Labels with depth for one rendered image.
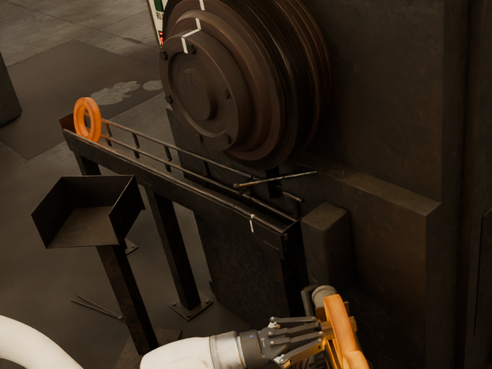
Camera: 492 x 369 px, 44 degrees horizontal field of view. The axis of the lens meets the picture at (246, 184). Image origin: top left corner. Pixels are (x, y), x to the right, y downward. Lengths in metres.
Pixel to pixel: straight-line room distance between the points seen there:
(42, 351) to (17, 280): 1.82
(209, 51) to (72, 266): 1.76
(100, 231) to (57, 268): 0.98
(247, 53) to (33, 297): 1.81
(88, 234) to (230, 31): 0.91
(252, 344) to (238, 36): 0.63
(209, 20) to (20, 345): 0.74
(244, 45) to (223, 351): 0.62
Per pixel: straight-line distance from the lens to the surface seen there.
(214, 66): 1.28
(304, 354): 1.25
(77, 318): 2.61
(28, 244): 3.13
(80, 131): 2.52
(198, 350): 1.25
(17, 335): 1.13
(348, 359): 1.16
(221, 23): 1.31
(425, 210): 1.34
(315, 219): 1.45
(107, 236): 1.91
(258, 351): 1.25
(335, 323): 1.22
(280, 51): 1.24
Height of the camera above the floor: 1.69
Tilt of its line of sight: 34 degrees down
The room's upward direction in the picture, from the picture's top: 11 degrees counter-clockwise
